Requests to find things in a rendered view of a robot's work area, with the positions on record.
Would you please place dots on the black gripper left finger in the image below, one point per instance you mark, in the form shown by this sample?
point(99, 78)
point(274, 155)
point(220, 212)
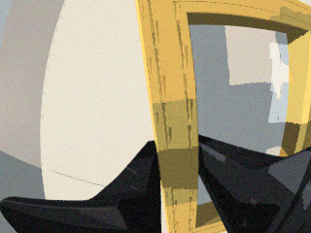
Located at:
point(131, 203)

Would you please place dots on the cream flat panel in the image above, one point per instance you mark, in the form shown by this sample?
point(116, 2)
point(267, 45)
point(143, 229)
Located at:
point(95, 110)

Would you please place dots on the golden-brown picture frame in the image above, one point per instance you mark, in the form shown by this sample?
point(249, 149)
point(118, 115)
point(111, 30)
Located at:
point(238, 71)

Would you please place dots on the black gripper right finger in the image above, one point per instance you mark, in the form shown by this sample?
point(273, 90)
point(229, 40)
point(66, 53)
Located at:
point(252, 192)

